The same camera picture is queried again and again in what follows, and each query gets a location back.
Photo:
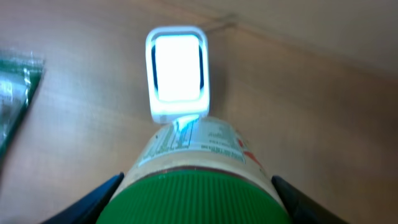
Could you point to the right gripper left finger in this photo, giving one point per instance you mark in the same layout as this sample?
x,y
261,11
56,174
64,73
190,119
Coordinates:
x,y
88,208

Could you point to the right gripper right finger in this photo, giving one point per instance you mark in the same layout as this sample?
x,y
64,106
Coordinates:
x,y
300,207

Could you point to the green lid jar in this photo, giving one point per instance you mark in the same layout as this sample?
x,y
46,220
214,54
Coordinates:
x,y
196,171

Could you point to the green sponge pack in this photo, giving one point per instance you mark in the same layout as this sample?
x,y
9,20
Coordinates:
x,y
21,74

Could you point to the white barcode scanner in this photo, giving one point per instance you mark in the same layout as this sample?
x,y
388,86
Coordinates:
x,y
177,72

